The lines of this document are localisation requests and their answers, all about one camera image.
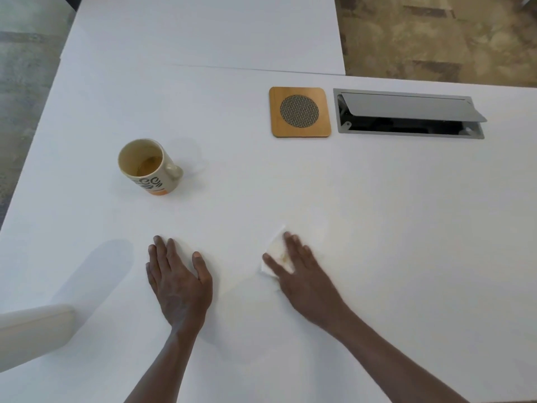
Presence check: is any person's right hand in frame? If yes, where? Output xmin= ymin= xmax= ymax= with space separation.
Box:
xmin=262 ymin=231 xmax=349 ymax=332

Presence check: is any person's left hand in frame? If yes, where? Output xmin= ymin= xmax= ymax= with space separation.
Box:
xmin=145 ymin=235 xmax=214 ymax=332

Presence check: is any white paper towel sheet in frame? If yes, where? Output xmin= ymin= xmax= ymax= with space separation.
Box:
xmin=260 ymin=224 xmax=296 ymax=278

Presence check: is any cream coffee mug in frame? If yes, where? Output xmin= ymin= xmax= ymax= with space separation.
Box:
xmin=117 ymin=138 xmax=184 ymax=197

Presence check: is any white paper towel roll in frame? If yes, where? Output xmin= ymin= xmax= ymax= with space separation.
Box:
xmin=0 ymin=304 xmax=78 ymax=372

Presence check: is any square wooden coaster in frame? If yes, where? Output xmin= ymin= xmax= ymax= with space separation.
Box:
xmin=268 ymin=86 xmax=332 ymax=139

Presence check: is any person's right forearm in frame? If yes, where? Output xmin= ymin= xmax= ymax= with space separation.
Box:
xmin=325 ymin=306 xmax=470 ymax=403

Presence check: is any large white table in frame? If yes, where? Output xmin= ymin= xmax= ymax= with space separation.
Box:
xmin=0 ymin=58 xmax=537 ymax=403

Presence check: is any narrow white table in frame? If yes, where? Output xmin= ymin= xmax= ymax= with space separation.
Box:
xmin=58 ymin=0 xmax=347 ymax=76

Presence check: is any open grey cable hatch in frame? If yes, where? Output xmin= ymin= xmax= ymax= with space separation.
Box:
xmin=333 ymin=88 xmax=488 ymax=140

